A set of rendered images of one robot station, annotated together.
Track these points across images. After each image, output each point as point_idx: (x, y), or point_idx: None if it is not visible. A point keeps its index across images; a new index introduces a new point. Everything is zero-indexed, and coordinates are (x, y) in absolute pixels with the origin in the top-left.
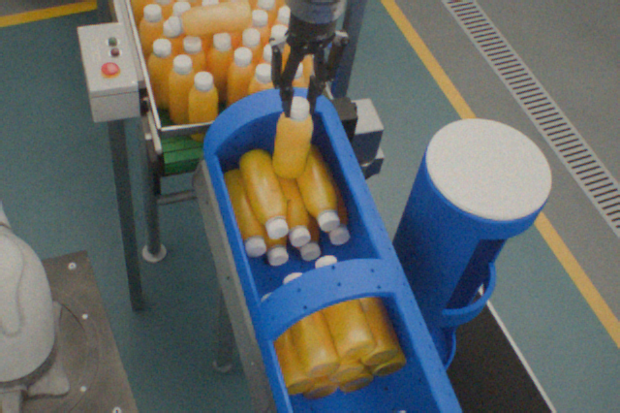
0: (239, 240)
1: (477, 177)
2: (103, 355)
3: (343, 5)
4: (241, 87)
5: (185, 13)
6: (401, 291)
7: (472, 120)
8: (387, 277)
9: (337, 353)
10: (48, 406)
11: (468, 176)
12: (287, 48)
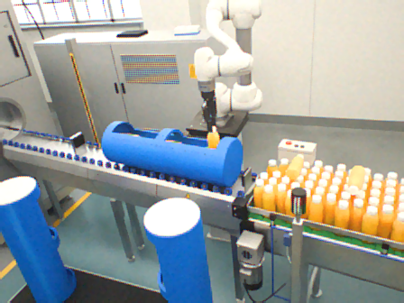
0: (202, 139)
1: (171, 208)
2: (205, 128)
3: (198, 87)
4: None
5: (299, 156)
6: (154, 142)
7: (193, 223)
8: (159, 139)
9: None
10: (202, 120)
11: (175, 206)
12: (276, 192)
